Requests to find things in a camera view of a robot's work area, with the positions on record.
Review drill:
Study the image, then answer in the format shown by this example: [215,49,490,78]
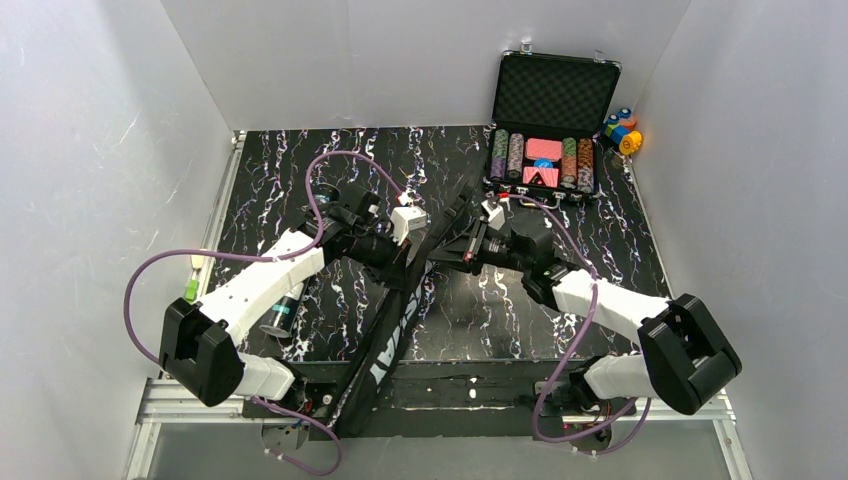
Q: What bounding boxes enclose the black shuttlecock tube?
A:
[259,185,339,339]

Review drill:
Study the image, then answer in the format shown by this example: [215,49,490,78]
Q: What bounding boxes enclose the black racket bag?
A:
[329,166,482,438]

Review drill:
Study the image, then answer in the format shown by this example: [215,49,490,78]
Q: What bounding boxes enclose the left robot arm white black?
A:
[158,186,428,407]

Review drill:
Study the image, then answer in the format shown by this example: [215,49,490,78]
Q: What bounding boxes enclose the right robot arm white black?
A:
[431,220,743,415]

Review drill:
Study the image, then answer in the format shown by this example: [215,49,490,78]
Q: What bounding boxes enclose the pink card deck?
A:
[525,138,563,163]

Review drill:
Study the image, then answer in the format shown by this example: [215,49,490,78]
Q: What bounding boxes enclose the black poker chip case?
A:
[483,50,622,204]

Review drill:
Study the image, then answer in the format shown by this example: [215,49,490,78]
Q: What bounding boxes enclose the colourful toy blocks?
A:
[601,108,644,156]

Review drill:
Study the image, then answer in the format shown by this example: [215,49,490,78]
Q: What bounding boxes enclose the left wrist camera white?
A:
[390,206,428,245]

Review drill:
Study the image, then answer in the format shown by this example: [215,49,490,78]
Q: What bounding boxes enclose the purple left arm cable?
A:
[123,150,412,477]

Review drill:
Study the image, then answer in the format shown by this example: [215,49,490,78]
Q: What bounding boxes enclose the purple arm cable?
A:
[123,150,412,477]
[500,193,654,457]

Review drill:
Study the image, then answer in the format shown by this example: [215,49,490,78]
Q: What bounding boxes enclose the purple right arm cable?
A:
[500,193,654,457]

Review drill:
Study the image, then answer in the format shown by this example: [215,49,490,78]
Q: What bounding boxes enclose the beige block on rail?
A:
[189,249,206,270]

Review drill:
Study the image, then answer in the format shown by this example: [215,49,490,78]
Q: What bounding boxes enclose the green clip on rail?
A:
[184,279,199,303]

